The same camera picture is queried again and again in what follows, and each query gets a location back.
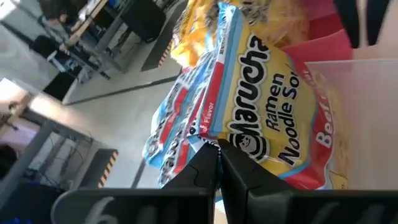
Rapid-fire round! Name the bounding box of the black floor cabinet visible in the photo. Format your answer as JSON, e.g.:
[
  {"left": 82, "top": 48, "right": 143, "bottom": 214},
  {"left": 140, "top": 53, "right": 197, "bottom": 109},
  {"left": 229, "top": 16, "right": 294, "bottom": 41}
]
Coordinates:
[{"left": 121, "top": 0, "right": 167, "bottom": 44}]

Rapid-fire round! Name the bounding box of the grey side desk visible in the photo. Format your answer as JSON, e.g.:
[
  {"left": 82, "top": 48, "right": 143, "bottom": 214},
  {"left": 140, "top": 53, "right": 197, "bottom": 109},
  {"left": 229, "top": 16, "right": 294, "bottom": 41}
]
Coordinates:
[{"left": 0, "top": 77, "right": 94, "bottom": 206}]

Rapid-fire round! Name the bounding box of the hazard striped floor mat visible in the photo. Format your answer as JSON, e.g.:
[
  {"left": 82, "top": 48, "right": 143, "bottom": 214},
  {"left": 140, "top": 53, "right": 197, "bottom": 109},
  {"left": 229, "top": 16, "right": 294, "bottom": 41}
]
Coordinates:
[
  {"left": 79, "top": 148, "right": 119, "bottom": 190},
  {"left": 141, "top": 0, "right": 189, "bottom": 73}
]

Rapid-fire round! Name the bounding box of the yellow Maruchan noodle packet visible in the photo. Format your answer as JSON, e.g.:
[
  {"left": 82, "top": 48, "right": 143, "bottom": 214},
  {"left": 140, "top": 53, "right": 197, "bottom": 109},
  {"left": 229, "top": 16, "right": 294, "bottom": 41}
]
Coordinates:
[{"left": 170, "top": 0, "right": 309, "bottom": 68}]

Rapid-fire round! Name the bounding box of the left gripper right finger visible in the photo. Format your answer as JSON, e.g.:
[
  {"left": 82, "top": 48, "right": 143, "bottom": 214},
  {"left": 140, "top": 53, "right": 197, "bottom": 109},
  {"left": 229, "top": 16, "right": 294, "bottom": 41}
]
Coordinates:
[{"left": 218, "top": 138, "right": 398, "bottom": 224}]

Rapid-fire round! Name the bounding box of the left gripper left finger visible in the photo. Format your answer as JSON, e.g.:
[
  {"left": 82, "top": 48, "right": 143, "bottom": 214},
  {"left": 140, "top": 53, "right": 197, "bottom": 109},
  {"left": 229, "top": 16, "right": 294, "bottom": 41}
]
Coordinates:
[{"left": 51, "top": 142, "right": 218, "bottom": 224}]

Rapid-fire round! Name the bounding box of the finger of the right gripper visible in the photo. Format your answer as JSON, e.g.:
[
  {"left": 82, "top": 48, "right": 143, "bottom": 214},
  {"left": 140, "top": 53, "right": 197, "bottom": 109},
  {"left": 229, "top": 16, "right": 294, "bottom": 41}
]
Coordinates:
[
  {"left": 366, "top": 0, "right": 391, "bottom": 47},
  {"left": 334, "top": 0, "right": 361, "bottom": 49}
]

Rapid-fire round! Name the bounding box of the red plastic bin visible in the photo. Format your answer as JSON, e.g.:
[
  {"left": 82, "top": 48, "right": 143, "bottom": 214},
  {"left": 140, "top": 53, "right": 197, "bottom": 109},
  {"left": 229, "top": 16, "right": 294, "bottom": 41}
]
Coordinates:
[{"left": 281, "top": 0, "right": 354, "bottom": 85}]

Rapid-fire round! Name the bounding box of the wooden background desk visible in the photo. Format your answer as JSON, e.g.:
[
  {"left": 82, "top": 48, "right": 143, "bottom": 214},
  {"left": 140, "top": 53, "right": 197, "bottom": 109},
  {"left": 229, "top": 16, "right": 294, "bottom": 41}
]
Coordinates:
[{"left": 58, "top": 0, "right": 131, "bottom": 74}]

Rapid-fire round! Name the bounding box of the clear plastic bin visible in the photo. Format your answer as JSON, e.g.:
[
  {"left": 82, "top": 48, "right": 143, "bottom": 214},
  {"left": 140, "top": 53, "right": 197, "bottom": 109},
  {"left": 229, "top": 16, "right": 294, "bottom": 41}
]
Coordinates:
[{"left": 304, "top": 58, "right": 398, "bottom": 190}]

